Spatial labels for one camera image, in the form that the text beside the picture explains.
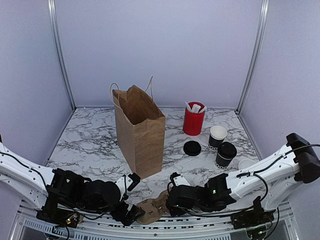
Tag brown cardboard cup carrier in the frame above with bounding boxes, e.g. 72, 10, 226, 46
136, 190, 169, 225

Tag black plastic cup lid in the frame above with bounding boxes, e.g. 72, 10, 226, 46
217, 141, 237, 159

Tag brown paper bag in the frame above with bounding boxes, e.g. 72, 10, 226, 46
109, 79, 166, 179

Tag black paper coffee cup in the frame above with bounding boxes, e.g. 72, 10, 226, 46
215, 153, 233, 170

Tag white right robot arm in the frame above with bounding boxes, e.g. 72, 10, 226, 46
166, 133, 320, 229

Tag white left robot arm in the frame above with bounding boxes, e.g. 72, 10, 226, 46
0, 144, 145, 228

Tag black plastic cup lids stack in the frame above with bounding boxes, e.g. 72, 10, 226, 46
183, 140, 202, 157

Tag orange white bowl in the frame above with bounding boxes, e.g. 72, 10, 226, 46
238, 159, 256, 170

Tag black stacked paper cup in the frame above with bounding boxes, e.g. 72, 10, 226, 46
208, 125, 228, 150

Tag red cylindrical canister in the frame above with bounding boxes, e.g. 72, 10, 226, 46
182, 101, 206, 136

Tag white sugar stick packets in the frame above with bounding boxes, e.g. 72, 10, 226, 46
185, 102, 207, 114

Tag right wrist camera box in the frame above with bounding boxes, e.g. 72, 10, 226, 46
170, 172, 190, 187

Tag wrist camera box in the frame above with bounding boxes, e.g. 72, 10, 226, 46
115, 173, 141, 194
170, 172, 190, 187

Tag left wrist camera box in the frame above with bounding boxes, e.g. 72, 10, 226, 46
115, 173, 141, 194

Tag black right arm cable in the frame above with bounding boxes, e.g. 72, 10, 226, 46
166, 143, 320, 221

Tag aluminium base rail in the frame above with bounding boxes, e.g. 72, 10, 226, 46
8, 201, 302, 240

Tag aluminium frame post left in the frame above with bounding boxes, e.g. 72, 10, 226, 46
47, 0, 76, 112

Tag aluminium frame post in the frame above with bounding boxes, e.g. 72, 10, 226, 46
47, 0, 76, 112
236, 0, 270, 115

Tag aluminium frame post right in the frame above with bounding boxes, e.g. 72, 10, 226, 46
236, 0, 270, 115

